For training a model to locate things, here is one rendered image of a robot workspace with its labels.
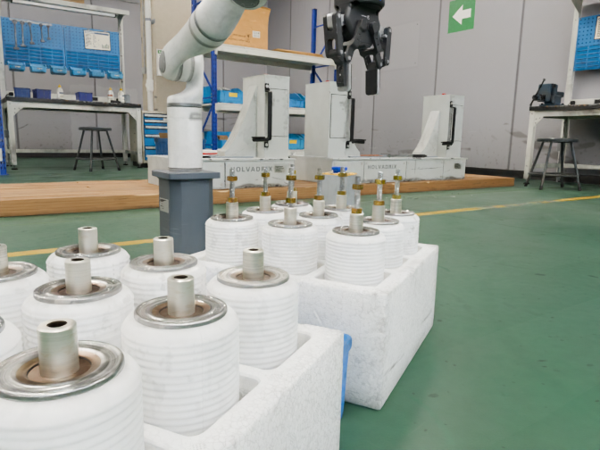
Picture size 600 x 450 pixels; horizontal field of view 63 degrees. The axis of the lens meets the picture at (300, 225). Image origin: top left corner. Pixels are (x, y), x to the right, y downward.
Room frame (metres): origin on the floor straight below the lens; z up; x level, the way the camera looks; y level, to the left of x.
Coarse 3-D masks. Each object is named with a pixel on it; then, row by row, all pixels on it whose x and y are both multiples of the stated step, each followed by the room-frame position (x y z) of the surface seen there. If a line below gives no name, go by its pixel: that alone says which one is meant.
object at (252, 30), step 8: (264, 8) 6.26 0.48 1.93; (248, 16) 6.17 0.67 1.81; (256, 16) 6.24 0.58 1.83; (264, 16) 6.30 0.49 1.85; (240, 24) 6.11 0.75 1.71; (248, 24) 6.18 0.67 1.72; (256, 24) 6.25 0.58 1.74; (264, 24) 6.33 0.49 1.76; (232, 32) 6.04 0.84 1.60; (240, 32) 6.11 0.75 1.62; (248, 32) 6.18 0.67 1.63; (256, 32) 6.25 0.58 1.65; (264, 32) 6.33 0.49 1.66; (232, 40) 6.04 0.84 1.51; (240, 40) 6.11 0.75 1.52; (248, 40) 6.18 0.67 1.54; (256, 40) 6.25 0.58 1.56; (264, 40) 6.33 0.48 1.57; (264, 48) 6.33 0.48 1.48
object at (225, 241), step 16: (208, 224) 0.85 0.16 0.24; (224, 224) 0.83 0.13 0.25; (240, 224) 0.84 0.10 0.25; (256, 224) 0.86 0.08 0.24; (208, 240) 0.85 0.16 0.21; (224, 240) 0.83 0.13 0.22; (240, 240) 0.83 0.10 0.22; (256, 240) 0.86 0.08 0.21; (208, 256) 0.85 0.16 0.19; (224, 256) 0.83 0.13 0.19; (240, 256) 0.83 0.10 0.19
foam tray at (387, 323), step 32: (416, 256) 0.91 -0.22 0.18; (320, 288) 0.72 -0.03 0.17; (352, 288) 0.70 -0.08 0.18; (384, 288) 0.70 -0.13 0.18; (416, 288) 0.85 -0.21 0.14; (320, 320) 0.72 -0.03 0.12; (352, 320) 0.69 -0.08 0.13; (384, 320) 0.67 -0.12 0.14; (416, 320) 0.86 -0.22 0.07; (352, 352) 0.69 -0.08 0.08; (384, 352) 0.68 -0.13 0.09; (352, 384) 0.69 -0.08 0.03; (384, 384) 0.68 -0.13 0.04
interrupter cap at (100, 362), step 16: (32, 352) 0.30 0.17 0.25; (80, 352) 0.31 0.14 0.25; (96, 352) 0.30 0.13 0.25; (112, 352) 0.31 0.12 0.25; (0, 368) 0.28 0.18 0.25; (16, 368) 0.28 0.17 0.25; (32, 368) 0.29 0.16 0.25; (80, 368) 0.29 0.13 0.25; (96, 368) 0.28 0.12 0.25; (112, 368) 0.28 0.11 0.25; (0, 384) 0.26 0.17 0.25; (16, 384) 0.26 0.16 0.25; (32, 384) 0.26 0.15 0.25; (48, 384) 0.26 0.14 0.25; (64, 384) 0.26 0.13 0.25; (80, 384) 0.26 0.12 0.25; (96, 384) 0.26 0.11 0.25; (16, 400) 0.25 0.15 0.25; (32, 400) 0.25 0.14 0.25; (48, 400) 0.25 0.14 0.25
